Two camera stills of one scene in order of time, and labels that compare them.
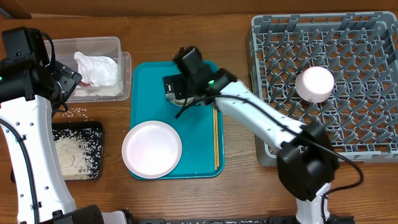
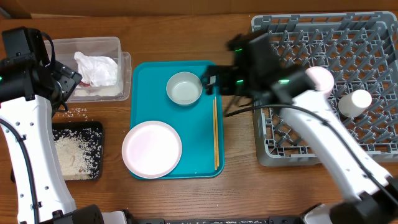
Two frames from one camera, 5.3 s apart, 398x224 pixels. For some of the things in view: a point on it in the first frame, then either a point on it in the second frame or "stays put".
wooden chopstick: [217, 138] stays put
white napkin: [98, 91] stays put
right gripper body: [183, 84] -> [231, 79]
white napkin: [97, 70] stays put
